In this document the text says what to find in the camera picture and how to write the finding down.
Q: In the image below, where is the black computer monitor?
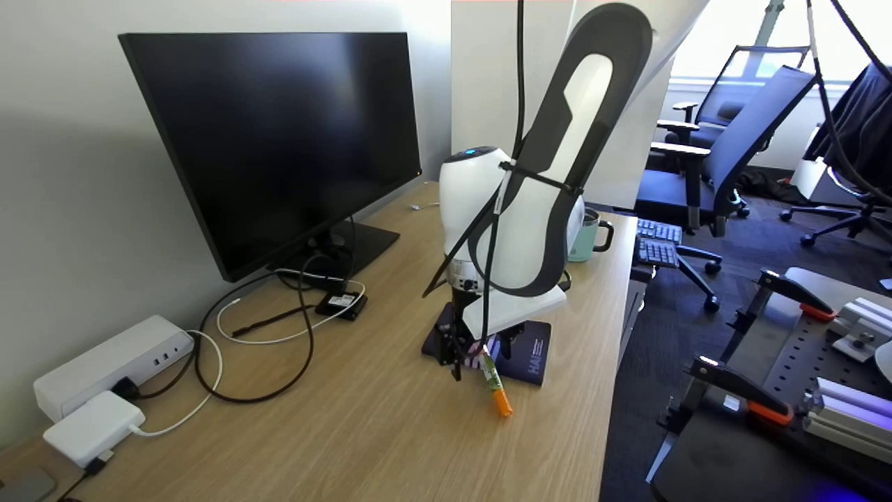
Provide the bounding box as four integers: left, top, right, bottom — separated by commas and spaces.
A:
119, 31, 421, 282

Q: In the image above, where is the blue office chair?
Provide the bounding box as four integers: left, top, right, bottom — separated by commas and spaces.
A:
634, 63, 818, 313

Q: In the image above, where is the small black usb hub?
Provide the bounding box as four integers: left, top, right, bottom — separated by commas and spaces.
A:
316, 293, 365, 321

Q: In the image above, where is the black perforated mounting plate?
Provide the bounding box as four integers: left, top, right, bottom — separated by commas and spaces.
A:
646, 268, 892, 502

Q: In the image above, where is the white power strip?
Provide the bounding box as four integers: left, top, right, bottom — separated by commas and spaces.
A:
33, 314, 192, 420

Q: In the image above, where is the black orange clamp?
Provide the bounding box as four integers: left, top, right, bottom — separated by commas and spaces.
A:
660, 354, 794, 431

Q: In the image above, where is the white adapter box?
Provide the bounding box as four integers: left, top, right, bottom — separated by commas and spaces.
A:
44, 391, 145, 469

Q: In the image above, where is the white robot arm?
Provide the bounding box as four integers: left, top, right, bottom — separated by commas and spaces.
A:
426, 3, 653, 366

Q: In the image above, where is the aluminium extrusion rail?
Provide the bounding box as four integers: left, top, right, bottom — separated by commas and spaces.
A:
807, 378, 892, 463

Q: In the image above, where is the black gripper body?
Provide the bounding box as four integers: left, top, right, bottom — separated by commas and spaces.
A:
436, 301, 479, 367

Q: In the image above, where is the white cable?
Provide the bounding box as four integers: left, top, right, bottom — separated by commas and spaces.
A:
129, 282, 372, 441

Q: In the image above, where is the orange marker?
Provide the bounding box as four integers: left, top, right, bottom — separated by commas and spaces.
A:
479, 357, 513, 417

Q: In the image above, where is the teal steel mug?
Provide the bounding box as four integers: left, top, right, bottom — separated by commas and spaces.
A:
568, 209, 613, 264

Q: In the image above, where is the dark purple notebook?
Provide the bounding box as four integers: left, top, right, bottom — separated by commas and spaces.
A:
421, 321, 553, 385

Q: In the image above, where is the black cable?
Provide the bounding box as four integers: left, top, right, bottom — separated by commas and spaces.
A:
189, 262, 348, 406

